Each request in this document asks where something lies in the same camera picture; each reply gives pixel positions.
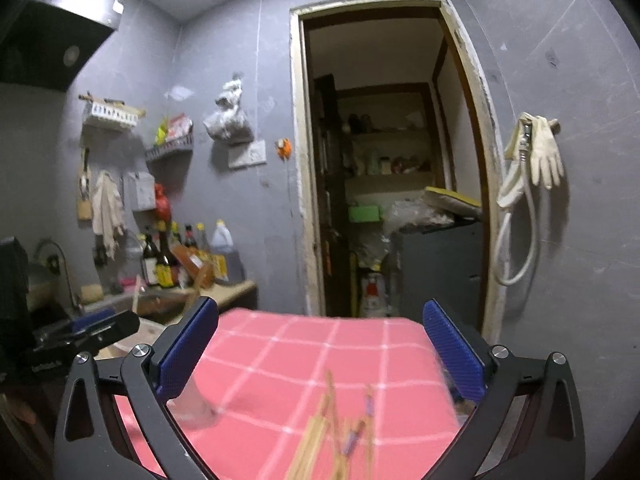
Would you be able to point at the black range hood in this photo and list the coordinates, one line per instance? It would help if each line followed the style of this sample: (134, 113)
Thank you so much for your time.
(45, 45)

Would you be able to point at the red plastic bag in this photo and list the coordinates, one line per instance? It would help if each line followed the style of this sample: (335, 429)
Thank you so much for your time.
(162, 202)

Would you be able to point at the translucent white cup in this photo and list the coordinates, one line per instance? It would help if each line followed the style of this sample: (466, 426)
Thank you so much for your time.
(196, 405)

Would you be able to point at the metal faucet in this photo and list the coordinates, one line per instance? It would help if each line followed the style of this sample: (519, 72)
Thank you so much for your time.
(62, 260)

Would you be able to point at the hanging clear plastic bag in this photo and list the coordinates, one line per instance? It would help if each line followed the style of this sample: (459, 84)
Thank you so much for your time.
(227, 120)

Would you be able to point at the wooden door frame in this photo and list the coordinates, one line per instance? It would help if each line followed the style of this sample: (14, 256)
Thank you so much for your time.
(299, 160)

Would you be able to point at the yellow sponge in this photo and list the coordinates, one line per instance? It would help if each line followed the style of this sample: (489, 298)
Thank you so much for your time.
(92, 292)

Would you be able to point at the clear oil jug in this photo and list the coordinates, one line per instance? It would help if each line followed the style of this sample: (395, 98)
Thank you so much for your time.
(222, 250)

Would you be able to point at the green box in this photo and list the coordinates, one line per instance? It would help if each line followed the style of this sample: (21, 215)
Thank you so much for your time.
(365, 213)

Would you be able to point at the grey wall shelf basket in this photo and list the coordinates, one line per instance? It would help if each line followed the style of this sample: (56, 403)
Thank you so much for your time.
(170, 150)

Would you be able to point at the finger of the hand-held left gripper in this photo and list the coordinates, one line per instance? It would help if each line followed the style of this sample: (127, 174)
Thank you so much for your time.
(92, 321)
(122, 325)

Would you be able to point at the wooden shelf unit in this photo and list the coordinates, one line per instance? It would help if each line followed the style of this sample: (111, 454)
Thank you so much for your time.
(385, 180)

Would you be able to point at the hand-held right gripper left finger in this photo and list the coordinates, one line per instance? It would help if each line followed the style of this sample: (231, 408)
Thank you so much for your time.
(190, 350)

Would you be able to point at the grey wall box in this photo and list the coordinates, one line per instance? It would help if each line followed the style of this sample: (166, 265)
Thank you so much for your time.
(140, 191)

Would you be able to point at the purple banded wooden chopstick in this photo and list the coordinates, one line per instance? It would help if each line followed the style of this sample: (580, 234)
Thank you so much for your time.
(370, 405)
(354, 439)

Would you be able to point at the hanging wooden brush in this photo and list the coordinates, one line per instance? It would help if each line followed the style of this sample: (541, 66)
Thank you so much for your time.
(84, 200)

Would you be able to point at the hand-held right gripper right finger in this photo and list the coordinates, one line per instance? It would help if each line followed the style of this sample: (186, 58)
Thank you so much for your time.
(452, 355)

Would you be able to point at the white wall socket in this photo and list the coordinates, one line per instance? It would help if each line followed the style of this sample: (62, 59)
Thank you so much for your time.
(247, 155)

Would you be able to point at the pink checkered tablecloth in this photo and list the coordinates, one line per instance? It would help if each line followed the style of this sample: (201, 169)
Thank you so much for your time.
(310, 360)

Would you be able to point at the white bottle red label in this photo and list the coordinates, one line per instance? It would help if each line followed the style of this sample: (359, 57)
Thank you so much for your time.
(374, 290)

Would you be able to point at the wooden counter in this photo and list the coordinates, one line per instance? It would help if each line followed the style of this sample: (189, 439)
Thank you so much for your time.
(230, 294)

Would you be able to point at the crumpled clear plastic bags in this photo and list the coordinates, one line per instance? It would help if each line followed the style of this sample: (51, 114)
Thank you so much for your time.
(415, 215)

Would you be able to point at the white wall rack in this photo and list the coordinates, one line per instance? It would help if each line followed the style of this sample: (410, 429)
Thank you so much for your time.
(112, 116)

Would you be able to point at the yellow green packet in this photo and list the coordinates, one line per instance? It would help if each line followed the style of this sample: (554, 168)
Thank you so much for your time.
(163, 132)

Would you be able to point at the orange brown packet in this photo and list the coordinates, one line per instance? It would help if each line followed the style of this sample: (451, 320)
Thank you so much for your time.
(192, 262)

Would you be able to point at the hanging white cloth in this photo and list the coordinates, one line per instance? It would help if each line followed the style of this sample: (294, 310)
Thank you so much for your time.
(106, 205)

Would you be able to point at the grey metal cabinet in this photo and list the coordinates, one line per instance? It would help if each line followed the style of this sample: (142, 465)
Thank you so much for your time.
(435, 275)

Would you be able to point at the dark sauce bottle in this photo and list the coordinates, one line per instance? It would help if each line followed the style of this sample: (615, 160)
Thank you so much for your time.
(189, 237)
(150, 265)
(167, 260)

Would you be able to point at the red white packet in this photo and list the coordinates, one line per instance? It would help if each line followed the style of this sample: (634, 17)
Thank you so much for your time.
(180, 127)

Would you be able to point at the orange wall hook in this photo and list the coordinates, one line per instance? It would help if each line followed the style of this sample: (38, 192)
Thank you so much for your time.
(283, 149)

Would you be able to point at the yellow edged board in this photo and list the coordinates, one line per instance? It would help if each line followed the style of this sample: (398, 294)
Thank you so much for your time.
(452, 200)

